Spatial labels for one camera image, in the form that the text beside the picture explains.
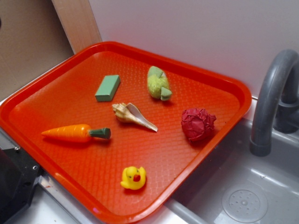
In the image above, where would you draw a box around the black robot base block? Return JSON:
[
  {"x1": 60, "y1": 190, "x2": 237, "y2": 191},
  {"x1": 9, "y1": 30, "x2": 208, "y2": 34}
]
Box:
[{"x1": 0, "y1": 148, "x2": 42, "y2": 224}]

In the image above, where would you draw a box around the yellow rubber duck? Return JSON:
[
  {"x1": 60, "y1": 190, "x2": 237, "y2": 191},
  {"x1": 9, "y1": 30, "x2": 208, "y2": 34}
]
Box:
[{"x1": 121, "y1": 166, "x2": 146, "y2": 190}]

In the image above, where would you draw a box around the beige conch seashell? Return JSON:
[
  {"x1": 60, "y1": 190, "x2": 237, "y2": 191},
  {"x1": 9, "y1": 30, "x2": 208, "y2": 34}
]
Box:
[{"x1": 112, "y1": 103, "x2": 158, "y2": 132}]

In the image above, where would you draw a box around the green plush toy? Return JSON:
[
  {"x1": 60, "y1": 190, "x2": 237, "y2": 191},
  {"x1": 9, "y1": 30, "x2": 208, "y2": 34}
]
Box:
[{"x1": 147, "y1": 66, "x2": 172, "y2": 101}]

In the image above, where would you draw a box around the orange plastic tray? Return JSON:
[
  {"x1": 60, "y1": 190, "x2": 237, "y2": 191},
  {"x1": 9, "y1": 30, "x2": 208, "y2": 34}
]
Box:
[{"x1": 0, "y1": 42, "x2": 251, "y2": 224}]

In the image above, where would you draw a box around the green rectangular block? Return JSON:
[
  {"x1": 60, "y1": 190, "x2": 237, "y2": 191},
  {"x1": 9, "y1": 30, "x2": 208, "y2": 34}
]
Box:
[{"x1": 95, "y1": 75, "x2": 121, "y2": 102}]

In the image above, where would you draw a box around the crumpled red paper ball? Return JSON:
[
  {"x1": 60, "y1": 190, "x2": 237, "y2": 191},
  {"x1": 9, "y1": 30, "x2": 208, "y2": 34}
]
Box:
[{"x1": 181, "y1": 108, "x2": 217, "y2": 142}]

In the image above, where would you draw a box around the orange toy carrot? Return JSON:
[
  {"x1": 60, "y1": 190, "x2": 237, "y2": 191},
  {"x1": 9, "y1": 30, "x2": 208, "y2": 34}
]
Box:
[{"x1": 41, "y1": 124, "x2": 112, "y2": 143}]

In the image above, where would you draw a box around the grey toy sink basin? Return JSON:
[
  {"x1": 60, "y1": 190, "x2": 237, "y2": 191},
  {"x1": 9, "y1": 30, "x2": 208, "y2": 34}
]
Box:
[{"x1": 166, "y1": 119, "x2": 299, "y2": 224}]

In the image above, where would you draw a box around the light wooden board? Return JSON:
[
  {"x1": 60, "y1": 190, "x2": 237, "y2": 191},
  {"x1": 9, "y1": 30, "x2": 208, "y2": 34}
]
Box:
[{"x1": 52, "y1": 0, "x2": 102, "y2": 54}]

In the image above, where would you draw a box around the grey plastic faucet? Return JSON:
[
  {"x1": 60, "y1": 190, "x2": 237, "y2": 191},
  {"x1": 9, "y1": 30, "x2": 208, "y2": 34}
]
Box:
[{"x1": 250, "y1": 49, "x2": 299, "y2": 157}]

